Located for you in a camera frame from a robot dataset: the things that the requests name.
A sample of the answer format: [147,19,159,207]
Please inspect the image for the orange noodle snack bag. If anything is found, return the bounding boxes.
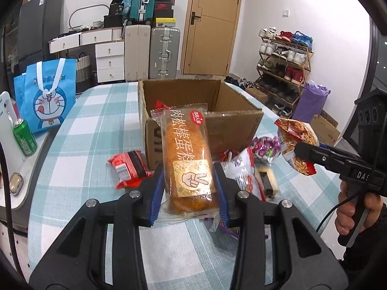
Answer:
[274,118,320,176]

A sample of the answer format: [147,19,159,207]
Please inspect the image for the sandwich biscuit pack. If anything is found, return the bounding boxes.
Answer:
[254,166,279,198]

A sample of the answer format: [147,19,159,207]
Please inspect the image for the purple candy bag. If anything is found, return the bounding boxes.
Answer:
[251,136,281,165]

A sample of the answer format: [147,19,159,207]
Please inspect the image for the red black snack pack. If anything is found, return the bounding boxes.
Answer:
[108,150,153,189]

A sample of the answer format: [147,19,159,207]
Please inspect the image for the white red snack bag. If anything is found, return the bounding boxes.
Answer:
[221,147,266,202]

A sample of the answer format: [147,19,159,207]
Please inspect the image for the meat floss cake pack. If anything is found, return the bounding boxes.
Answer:
[151,103,218,219]

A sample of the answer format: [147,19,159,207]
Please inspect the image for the red cone snack bag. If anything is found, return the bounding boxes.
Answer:
[154,100,170,110]

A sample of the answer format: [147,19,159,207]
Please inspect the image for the right hand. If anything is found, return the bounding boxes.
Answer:
[335,181,384,235]

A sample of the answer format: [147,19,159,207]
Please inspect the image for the small cardboard box floor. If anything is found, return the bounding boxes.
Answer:
[310,115,340,146]

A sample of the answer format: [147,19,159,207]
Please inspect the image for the small earbuds case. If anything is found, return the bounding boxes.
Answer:
[9,172,24,196]

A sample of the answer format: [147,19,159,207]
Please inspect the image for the white electric kettle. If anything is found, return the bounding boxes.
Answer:
[0,90,28,188]

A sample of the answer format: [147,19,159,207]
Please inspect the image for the cardboard SF box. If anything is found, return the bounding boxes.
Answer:
[138,79,264,170]

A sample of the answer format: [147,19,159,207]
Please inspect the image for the wooden shoe rack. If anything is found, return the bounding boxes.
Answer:
[256,26,313,118]

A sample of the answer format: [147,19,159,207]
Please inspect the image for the green soda can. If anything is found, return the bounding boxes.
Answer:
[13,118,37,156]

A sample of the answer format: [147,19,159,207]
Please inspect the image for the checked teal tablecloth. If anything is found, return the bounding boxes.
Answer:
[28,82,340,289]

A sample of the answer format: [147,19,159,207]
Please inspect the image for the blue Doraemon tote bag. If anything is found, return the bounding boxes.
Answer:
[14,58,77,133]

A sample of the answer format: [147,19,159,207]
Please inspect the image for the woven laundry basket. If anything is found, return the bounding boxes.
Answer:
[76,52,92,94]

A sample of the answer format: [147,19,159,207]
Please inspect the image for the wooden door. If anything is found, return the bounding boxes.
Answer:
[180,0,241,76]

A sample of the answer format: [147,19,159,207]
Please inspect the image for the white drawer cabinet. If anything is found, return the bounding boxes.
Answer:
[49,28,125,83]

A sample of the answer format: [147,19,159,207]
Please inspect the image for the silver suitcase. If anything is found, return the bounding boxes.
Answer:
[149,27,180,79]

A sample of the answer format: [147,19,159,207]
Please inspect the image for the beige suitcase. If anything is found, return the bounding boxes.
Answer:
[124,25,151,82]

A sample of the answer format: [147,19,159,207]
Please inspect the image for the dark grey refrigerator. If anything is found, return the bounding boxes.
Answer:
[18,0,63,73]

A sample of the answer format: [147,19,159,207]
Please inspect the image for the stacked shoe boxes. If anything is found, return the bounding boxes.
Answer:
[152,0,176,28]

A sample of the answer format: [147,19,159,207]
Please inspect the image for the teal suitcase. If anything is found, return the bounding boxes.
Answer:
[129,0,156,25]

